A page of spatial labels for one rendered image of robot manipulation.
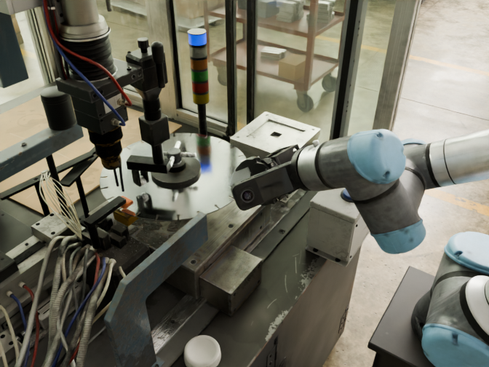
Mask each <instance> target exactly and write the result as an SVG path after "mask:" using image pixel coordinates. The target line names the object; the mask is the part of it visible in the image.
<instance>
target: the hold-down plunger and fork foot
mask: <svg viewBox="0 0 489 367"><path fill-rule="evenodd" d="M151 150H152V156H153V157H144V156H137V155H130V157H129V158H128V160H127V161H126V163H127V169H128V170H131V171H132V178H133V183H134V184H136V185H137V186H139V187H141V182H140V175H142V176H143V177H144V178H145V179H146V182H147V183H148V182H149V179H148V172H153V173H166V174H168V172H169V170H170V168H171V162H170V159H165V158H164V152H163V146H162V144H161V145H158V146H151ZM139 171H140V174H139Z"/></svg>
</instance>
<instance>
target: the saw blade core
mask: <svg viewBox="0 0 489 367"><path fill-rule="evenodd" d="M190 135H191V136H190ZM141 141H142V140H141ZM141 141H138V142H135V143H133V144H131V145H129V146H127V147H126V148H123V150H122V153H121V154H120V157H121V159H122V177H123V183H124V192H122V187H121V181H120V175H119V168H117V169H116V174H117V178H118V182H119V186H116V181H115V177H114V170H107V169H105V168H103V170H102V172H101V174H100V189H101V191H102V194H103V196H104V197H105V199H106V200H107V201H108V202H110V201H111V200H113V199H115V198H116V197H118V196H124V197H127V198H129V199H131V200H132V201H133V204H132V205H131V206H129V207H128V208H126V209H123V208H118V209H117V210H119V209H120V210H123V211H122V212H123V213H126V214H127V215H130V216H134V217H137V218H141V219H145V220H151V221H155V220H156V218H157V216H159V217H158V219H157V221H177V220H178V217H177V216H179V221H182V220H188V219H192V218H193V217H195V216H196V215H197V214H198V213H197V212H203V213H205V214H210V213H213V212H215V211H217V210H219V209H221V208H224V207H225V206H227V205H228V204H230V203H231V202H233V201H234V196H233V194H232V192H231V186H230V185H229V182H230V179H231V176H232V174H233V173H234V171H235V170H236V168H237V167H238V166H239V164H240V163H241V160H243V159H247V158H246V156H245V155H244V154H243V153H242V152H241V151H240V150H239V149H238V148H237V147H235V146H234V145H232V144H230V143H229V142H227V141H224V140H222V139H219V138H216V137H212V136H207V135H202V134H196V133H192V134H190V133H175V137H174V133H171V134H170V139H169V140H167V141H165V142H164V143H163V144H162V146H163V151H168V149H171V148H175V144H176V142H177V141H180V147H179V149H180V150H181V152H185V153H196V157H195V158H196V159H197V160H198V161H199V162H200V165H201V173H200V175H199V177H198V178H197V179H196V180H194V181H192V182H191V183H188V184H185V185H182V186H165V185H161V184H160V183H157V182H155V180H154V179H153V178H152V177H151V172H148V179H149V182H148V183H147V182H146V184H144V185H143V186H141V187H139V186H137V185H136V184H135V183H133V178H132V171H131V170H128V169H127V163H126V161H127V160H128V158H129V157H130V155H137V156H144V157H153V156H152V150H151V145H149V144H148V143H146V142H145V141H142V142H143V143H142V142H141ZM219 142H220V143H219ZM106 177H107V178H106ZM106 188H107V189H106ZM113 197H114V198H113ZM112 198H113V199H112ZM232 198H233V199H232ZM215 205H217V207H218V208H219V209H218V208H217V207H216V206H215ZM138 213H139V214H138Z"/></svg>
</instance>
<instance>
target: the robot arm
mask: <svg viewBox="0 0 489 367"><path fill-rule="evenodd" d="M283 149H284V150H283ZM293 149H296V150H295V151H293ZM486 179H489V129H487V130H481V131H478V132H475V133H469V134H466V135H460V136H456V137H453V138H447V139H444V140H441V141H435V142H431V143H426V142H425V141H422V140H418V139H414V138H409V139H405V140H403V141H401V140H400V139H399V138H398V136H397V135H396V134H394V133H393V132H392V131H390V130H385V129H380V130H369V131H362V132H358V133H355V134H353V135H349V136H346V137H342V138H337V139H334V140H330V141H325V142H323V143H319V141H318V140H315V141H313V145H310V146H307V147H306V148H302V149H300V148H299V146H298V144H295V145H292V146H287V147H284V148H280V149H277V150H276V151H273V152H272V153H270V155H268V156H266V157H264V159H262V160H261V159H260V157H249V158H247V159H246V160H244V161H242V162H241V163H240V164H239V166H238V167H237V168H236V170H235V171H234V173H233V174H232V176H231V179H230V182H229V185H230V186H231V192H232V194H233V196H234V199H235V202H236V205H237V206H238V208H239V209H240V210H243V211H245V210H249V209H250V208H254V207H256V206H258V205H263V206H265V205H270V204H275V203H277V202H278V200H281V199H283V198H284V197H285V194H292V193H293V192H294V191H296V190H297V189H302V190H304V191H314V192H320V191H327V190H332V189H341V188H346V190H347V192H348V193H349V195H350V197H351V198H352V200H353V202H354V204H355V206H356V207H357V210H358V211H359V213H360V215H361V217H362V218H363V220H364V222H365V223H366V225H367V227H368V229H369V230H370V235H371V236H372V237H374V239H375V241H376V242H377V243H378V245H379V247H380V248H381V250H382V251H384V252H386V253H389V254H400V253H407V252H408V251H411V250H413V249H414V248H416V247H418V246H419V245H420V244H421V243H422V242H423V241H424V238H425V236H426V229H425V226H424V224H423V219H422V218H421V217H420V216H419V214H418V209H419V207H420V204H421V200H422V197H423V195H424V192H425V190H427V189H436V188H440V187H444V186H452V185H456V184H464V183H469V182H474V181H481V180H486ZM277 199H278V200H277ZM411 321H412V326H413V330H414V331H415V333H416V336H417V337H418V338H419V339H420V341H421V346H422V349H423V351H424V354H425V356H426V357H427V358H428V360H429V361H430V362H431V363H432V364H433V365H434V366H436V367H489V235H487V234H483V233H479V232H460V233H457V234H455V235H453V236H452V237H451V238H450V239H449V240H448V243H447V245H446V246H445V247H444V253H443V255H442V259H441V262H440V265H439V267H438V270H437V273H436V275H435V278H434V282H433V284H432V287H431V289H430V290H429V291H428V292H427V293H425V294H424V295H423V296H422V297H421V298H420V299H419V300H418V301H417V303H416V305H415V307H414V310H413V314H412V317H411Z"/></svg>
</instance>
